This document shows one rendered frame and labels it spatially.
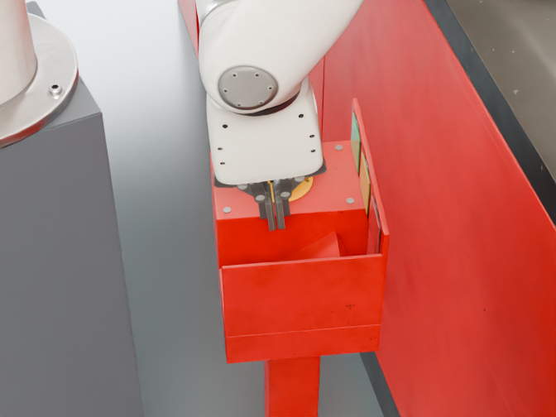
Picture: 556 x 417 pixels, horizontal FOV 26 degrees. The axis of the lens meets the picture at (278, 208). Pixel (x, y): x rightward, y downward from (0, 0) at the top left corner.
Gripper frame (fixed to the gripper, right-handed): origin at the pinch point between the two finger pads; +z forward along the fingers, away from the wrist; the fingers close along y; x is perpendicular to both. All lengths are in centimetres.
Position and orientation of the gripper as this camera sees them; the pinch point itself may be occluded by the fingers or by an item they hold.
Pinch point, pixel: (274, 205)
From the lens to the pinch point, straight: 116.2
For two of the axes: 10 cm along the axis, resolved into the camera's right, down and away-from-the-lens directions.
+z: 0.9, 6.9, 7.2
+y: -9.9, 1.4, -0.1
